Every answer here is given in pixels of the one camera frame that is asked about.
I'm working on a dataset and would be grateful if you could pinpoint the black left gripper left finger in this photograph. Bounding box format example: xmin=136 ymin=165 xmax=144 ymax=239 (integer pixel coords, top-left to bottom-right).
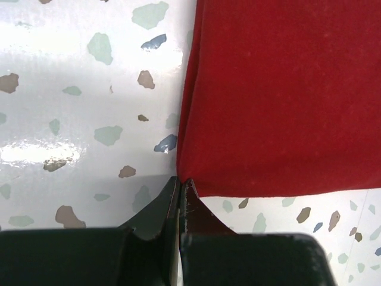
xmin=1 ymin=177 xmax=180 ymax=285

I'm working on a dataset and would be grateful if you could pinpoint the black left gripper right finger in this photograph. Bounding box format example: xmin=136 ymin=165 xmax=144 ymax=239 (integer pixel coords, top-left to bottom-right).
xmin=180 ymin=180 xmax=336 ymax=286

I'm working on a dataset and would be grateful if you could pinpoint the dark red t shirt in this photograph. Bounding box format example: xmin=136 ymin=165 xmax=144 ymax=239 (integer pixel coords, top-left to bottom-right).
xmin=177 ymin=1 xmax=380 ymax=197

